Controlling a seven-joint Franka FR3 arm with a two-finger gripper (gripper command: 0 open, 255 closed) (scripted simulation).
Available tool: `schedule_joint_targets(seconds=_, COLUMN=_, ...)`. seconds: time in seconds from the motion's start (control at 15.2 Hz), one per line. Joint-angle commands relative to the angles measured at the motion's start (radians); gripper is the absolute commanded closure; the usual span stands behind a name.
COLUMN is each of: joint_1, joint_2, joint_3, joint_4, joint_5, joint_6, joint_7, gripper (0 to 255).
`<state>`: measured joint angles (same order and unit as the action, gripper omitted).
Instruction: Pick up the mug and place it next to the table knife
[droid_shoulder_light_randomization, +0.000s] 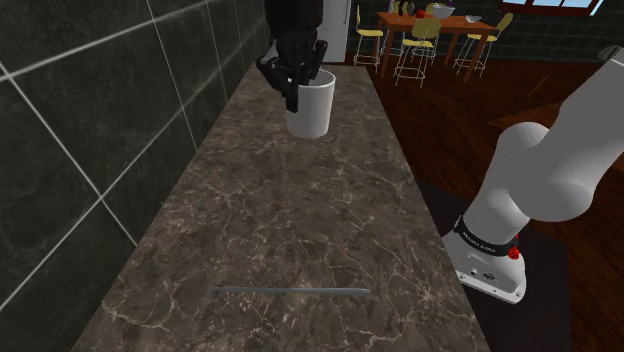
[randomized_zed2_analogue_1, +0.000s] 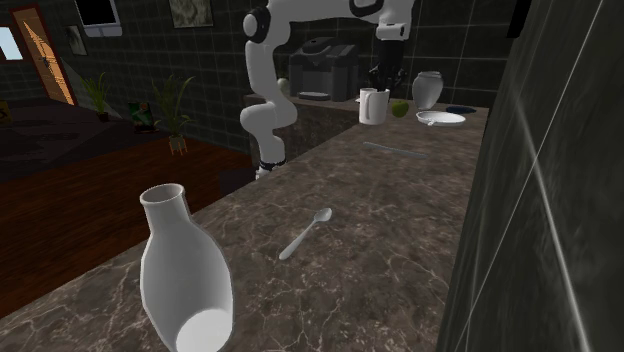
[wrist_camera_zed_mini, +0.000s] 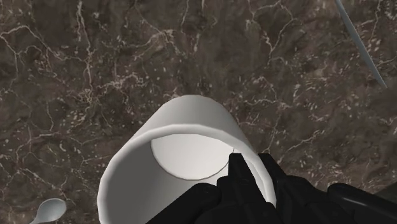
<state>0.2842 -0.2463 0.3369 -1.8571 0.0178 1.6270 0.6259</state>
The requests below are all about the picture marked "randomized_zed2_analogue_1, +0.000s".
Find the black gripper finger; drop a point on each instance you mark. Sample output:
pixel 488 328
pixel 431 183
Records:
pixel 400 77
pixel 377 78

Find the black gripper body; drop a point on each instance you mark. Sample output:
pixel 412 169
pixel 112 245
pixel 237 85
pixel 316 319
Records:
pixel 391 54

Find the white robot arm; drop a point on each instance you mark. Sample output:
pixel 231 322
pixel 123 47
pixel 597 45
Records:
pixel 261 73

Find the white mug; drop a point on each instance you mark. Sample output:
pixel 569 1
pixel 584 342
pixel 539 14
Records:
pixel 373 108

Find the grey round jar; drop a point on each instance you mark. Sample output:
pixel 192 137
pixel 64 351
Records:
pixel 427 90

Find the green apple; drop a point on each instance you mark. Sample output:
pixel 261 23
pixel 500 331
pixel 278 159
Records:
pixel 400 109

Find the black coffee machine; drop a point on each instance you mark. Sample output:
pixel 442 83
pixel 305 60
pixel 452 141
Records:
pixel 324 68

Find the white shallow dish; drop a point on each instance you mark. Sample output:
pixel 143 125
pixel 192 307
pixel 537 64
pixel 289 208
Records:
pixel 441 118

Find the dark blue plate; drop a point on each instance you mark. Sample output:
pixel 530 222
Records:
pixel 462 109

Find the grey knife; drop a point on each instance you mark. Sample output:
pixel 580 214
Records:
pixel 395 150

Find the pale egg-shaped object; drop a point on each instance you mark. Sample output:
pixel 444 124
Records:
pixel 284 86

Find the white spoon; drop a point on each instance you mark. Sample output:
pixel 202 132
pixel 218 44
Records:
pixel 304 235

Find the dark robot stand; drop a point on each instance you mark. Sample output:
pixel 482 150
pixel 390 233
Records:
pixel 237 180

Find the tall potted plant on stand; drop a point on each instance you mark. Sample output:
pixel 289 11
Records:
pixel 173 109

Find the green framed picture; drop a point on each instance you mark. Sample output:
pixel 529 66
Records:
pixel 142 116

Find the large white vase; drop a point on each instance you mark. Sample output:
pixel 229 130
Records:
pixel 185 273

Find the small potted plant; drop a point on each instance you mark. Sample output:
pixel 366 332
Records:
pixel 97 95

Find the white framed window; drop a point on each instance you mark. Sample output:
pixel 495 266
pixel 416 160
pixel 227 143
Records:
pixel 97 14

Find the orange wooden door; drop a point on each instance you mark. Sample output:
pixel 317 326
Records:
pixel 44 58

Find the bright window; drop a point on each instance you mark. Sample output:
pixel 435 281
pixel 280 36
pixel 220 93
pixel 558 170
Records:
pixel 10 44

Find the grey wall picture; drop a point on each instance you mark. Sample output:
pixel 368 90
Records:
pixel 191 12

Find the small dark wall picture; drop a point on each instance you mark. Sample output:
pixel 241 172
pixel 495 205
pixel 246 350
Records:
pixel 76 40

